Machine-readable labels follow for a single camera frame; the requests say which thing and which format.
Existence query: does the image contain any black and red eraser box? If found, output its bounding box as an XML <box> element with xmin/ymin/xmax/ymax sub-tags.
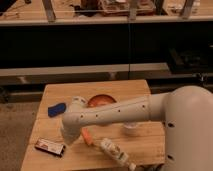
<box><xmin>34</xmin><ymin>138</ymin><xmax>66</xmax><ymax>157</ymax></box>

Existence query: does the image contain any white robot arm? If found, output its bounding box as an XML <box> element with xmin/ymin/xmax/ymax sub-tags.
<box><xmin>61</xmin><ymin>86</ymin><xmax>213</xmax><ymax>171</ymax></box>

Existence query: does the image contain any blue sponge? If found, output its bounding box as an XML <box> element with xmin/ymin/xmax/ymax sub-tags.
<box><xmin>48</xmin><ymin>103</ymin><xmax>66</xmax><ymax>117</ymax></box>

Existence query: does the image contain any orange carrot toy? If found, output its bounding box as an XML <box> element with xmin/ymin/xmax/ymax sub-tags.
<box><xmin>81</xmin><ymin>128</ymin><xmax>94</xmax><ymax>146</ymax></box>

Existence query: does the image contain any wooden shelf rack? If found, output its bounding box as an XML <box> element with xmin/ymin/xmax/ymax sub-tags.
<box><xmin>0</xmin><ymin>0</ymin><xmax>213</xmax><ymax>27</ymax></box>

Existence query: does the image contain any clear plastic bottle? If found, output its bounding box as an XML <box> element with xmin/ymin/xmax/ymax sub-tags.
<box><xmin>94</xmin><ymin>138</ymin><xmax>136</xmax><ymax>171</ymax></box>

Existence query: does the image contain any orange bowl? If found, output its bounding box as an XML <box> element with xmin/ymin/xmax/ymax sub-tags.
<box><xmin>88</xmin><ymin>94</ymin><xmax>116</xmax><ymax>107</ymax></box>

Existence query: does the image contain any clear plastic cup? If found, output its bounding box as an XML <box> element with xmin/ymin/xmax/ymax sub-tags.
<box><xmin>123</xmin><ymin>122</ymin><xmax>138</xmax><ymax>134</ymax></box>

